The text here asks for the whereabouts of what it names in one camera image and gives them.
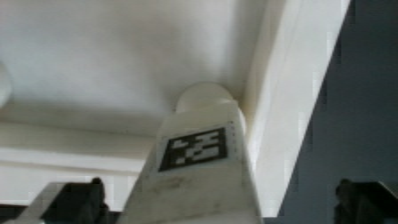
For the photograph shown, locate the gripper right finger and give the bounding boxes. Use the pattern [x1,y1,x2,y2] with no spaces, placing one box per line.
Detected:
[334,179,398,224]

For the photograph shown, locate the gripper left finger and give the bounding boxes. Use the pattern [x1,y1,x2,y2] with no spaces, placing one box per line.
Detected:
[10,178,112,224]

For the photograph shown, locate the white leg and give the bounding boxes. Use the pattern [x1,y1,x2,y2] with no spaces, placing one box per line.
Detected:
[117,83,263,224]

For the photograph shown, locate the white square tabletop part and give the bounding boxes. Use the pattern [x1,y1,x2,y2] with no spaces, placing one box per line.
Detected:
[0,0,352,217]

